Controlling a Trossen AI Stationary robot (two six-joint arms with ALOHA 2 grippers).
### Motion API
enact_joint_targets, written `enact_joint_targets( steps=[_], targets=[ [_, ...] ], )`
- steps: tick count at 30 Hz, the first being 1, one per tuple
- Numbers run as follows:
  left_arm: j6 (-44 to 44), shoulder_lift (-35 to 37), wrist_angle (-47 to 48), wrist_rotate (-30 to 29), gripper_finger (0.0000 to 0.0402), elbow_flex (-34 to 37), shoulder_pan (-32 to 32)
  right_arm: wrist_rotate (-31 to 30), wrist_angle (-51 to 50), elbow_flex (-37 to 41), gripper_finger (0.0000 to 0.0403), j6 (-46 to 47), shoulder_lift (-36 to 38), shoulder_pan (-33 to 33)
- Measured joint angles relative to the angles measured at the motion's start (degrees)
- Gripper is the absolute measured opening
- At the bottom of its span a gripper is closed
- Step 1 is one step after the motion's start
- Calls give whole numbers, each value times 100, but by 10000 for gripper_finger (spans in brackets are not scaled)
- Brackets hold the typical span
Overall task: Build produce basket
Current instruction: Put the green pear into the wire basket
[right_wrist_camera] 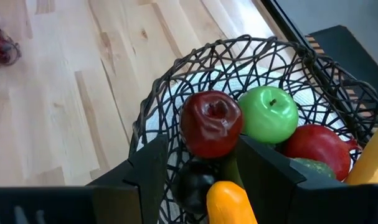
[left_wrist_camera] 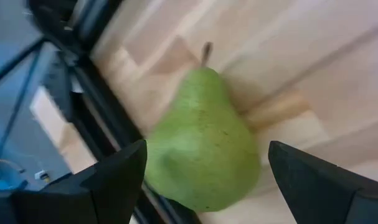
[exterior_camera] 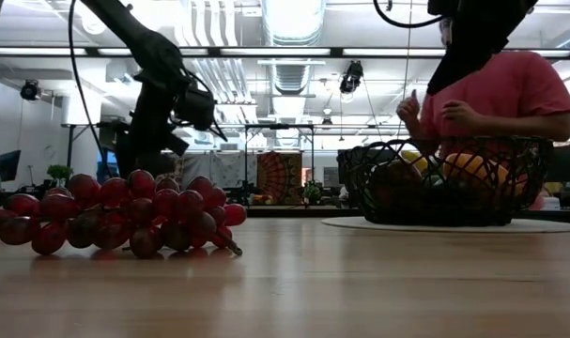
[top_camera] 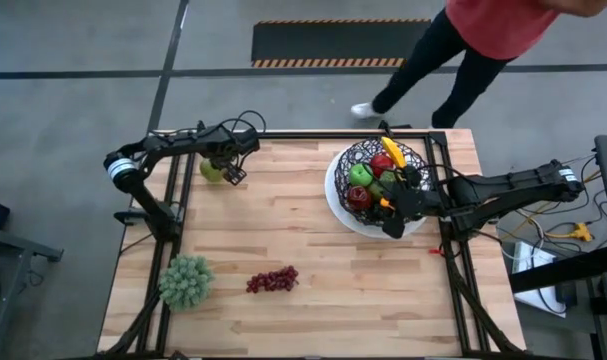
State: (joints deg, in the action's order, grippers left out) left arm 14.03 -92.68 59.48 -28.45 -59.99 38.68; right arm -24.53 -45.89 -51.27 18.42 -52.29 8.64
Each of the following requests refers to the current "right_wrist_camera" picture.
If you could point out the green apple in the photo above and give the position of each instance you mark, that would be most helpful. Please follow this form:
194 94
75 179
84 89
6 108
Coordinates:
268 115

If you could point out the dark round plum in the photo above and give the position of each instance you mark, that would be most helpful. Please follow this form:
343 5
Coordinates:
193 186

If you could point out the yellow banana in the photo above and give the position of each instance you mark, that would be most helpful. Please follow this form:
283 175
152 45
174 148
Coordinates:
374 158

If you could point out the dark red apple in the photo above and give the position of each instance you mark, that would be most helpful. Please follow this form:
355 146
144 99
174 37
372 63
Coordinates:
210 124

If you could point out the black hazard-striped floor mat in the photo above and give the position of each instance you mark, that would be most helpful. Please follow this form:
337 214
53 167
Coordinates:
347 46

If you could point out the green avocado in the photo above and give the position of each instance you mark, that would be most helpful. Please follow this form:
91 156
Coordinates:
314 168

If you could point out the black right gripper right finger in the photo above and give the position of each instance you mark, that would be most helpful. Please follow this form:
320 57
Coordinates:
269 180

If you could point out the black aluminium table frame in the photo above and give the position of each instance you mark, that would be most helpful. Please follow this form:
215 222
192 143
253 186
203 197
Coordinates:
285 21

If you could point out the orange fruit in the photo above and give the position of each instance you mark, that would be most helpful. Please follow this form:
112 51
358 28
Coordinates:
229 205

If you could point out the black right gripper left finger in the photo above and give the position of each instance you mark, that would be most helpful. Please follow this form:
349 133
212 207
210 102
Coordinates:
135 193

